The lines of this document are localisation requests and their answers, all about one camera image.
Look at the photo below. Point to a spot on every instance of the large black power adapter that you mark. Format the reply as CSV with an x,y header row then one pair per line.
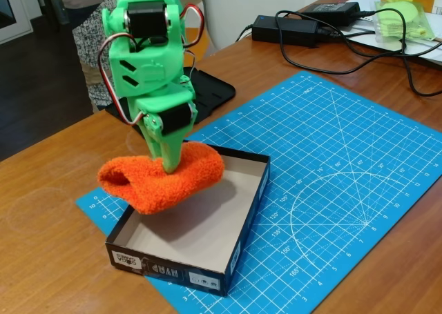
x,y
283,29

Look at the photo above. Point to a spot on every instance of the orange terry wristband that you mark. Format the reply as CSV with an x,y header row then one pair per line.
x,y
155,186

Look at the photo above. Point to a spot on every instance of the black cardboard box tray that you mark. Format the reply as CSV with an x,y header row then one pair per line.
x,y
207,231

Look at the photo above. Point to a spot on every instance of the white door frame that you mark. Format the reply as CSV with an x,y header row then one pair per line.
x,y
20,14

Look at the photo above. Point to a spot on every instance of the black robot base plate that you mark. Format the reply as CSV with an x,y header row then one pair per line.
x,y
210,89

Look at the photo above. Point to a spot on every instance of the blue cutting mat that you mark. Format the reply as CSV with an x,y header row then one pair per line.
x,y
328,224

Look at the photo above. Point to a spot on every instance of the green 3D-printed robot arm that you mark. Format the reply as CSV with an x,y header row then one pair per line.
x,y
145,62

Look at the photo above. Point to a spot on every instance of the white paper sheets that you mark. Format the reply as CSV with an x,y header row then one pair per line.
x,y
424,48

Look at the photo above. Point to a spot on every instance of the plastic bag with green parts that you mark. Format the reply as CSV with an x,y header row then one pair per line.
x,y
393,22

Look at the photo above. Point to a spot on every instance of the slim black power adapter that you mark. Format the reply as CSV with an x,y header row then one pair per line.
x,y
331,9

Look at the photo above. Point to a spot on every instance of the person in patterned clothing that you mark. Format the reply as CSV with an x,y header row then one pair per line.
x,y
88,34

